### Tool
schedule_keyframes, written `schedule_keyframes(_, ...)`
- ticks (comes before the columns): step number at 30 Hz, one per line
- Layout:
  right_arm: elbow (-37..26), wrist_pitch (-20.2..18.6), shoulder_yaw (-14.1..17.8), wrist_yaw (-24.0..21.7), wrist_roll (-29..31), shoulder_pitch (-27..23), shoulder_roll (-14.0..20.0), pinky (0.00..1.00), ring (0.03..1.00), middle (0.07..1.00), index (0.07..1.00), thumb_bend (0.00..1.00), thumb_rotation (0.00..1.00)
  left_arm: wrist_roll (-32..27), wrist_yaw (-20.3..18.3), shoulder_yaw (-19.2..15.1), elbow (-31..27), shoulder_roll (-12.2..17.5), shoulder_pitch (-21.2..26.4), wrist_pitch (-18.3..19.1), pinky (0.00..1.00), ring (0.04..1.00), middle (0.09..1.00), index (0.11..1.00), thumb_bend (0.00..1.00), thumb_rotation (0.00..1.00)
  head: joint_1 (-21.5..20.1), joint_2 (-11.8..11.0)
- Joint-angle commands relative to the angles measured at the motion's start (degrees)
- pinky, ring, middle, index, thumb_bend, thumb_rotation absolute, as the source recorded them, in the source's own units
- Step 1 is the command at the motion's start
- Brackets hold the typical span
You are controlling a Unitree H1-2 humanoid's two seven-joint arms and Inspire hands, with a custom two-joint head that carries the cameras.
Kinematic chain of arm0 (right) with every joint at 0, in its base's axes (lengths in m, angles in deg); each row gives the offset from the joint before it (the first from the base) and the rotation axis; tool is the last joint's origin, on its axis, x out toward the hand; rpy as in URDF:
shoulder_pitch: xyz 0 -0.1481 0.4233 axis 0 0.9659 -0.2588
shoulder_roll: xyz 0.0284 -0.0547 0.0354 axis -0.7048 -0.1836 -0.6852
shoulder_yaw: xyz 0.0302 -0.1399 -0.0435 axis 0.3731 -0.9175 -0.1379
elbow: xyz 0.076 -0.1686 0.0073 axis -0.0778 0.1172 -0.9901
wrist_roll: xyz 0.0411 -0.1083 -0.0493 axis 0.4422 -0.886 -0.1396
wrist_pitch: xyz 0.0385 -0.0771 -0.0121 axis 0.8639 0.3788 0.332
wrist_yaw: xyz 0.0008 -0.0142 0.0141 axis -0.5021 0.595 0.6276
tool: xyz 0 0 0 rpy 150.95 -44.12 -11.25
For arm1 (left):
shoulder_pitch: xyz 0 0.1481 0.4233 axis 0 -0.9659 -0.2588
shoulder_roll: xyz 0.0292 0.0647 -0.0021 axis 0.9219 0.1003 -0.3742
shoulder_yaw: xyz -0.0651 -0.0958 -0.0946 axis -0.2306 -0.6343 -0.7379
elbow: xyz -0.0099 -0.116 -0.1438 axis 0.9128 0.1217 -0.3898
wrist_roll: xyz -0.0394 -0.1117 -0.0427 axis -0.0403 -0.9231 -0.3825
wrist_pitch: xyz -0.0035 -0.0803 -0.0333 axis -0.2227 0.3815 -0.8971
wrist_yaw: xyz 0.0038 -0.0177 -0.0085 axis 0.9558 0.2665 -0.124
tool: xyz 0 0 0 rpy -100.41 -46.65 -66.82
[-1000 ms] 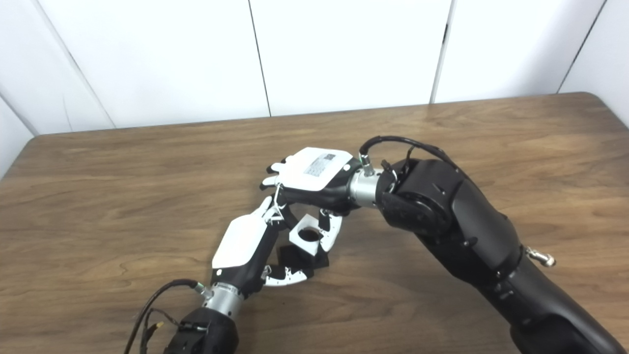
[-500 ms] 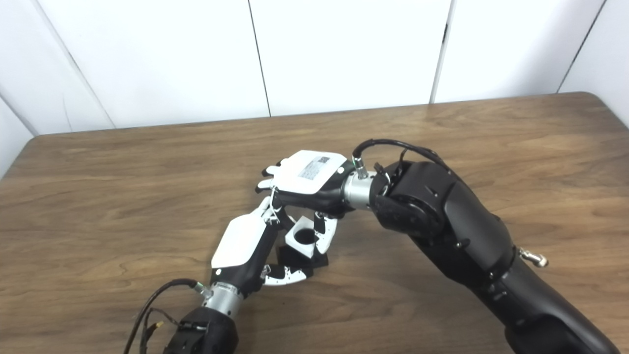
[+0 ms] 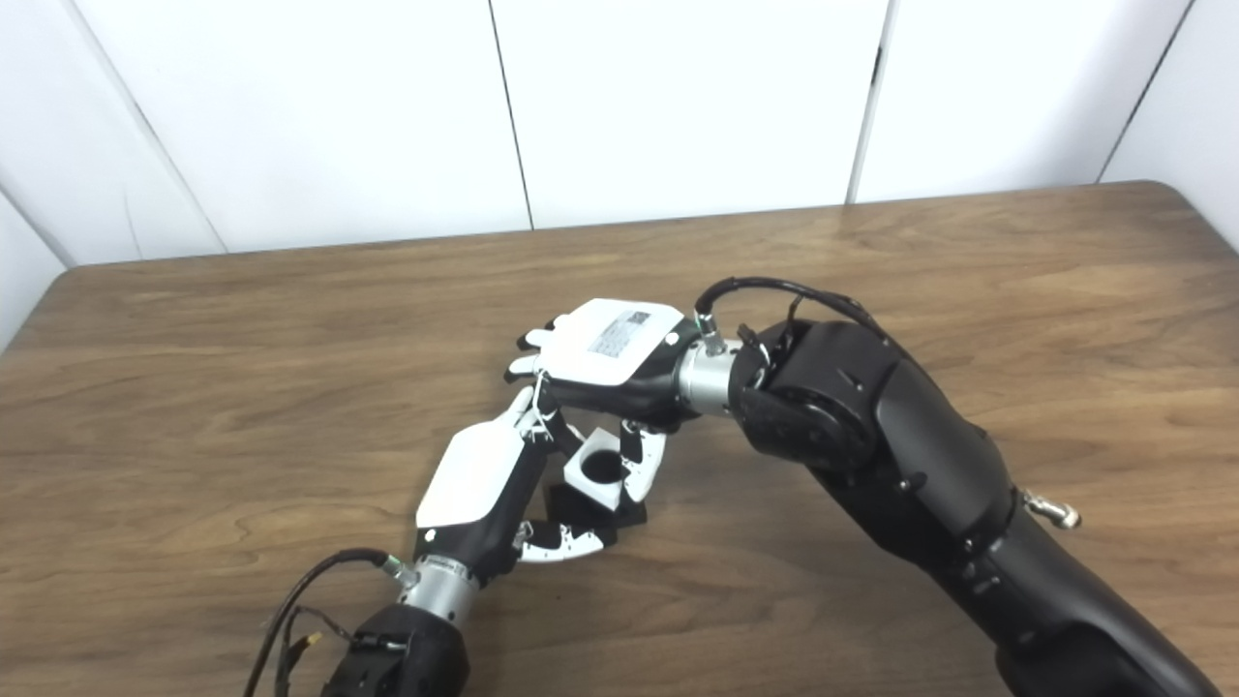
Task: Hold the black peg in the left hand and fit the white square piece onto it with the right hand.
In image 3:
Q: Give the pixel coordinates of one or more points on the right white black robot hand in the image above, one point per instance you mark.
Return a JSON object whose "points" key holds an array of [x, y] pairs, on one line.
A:
{"points": [[610, 358]]}

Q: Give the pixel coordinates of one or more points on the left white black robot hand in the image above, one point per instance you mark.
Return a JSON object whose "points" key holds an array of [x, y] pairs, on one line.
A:
{"points": [[474, 479]]}

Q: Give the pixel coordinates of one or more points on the black peg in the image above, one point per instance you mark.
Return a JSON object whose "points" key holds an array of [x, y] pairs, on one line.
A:
{"points": [[561, 505]]}

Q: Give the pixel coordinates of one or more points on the white square piece with hole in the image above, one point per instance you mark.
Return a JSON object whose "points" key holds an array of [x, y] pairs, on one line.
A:
{"points": [[592, 492]]}

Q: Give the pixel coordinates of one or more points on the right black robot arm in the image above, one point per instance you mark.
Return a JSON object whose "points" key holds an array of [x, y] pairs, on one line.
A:
{"points": [[891, 436]]}

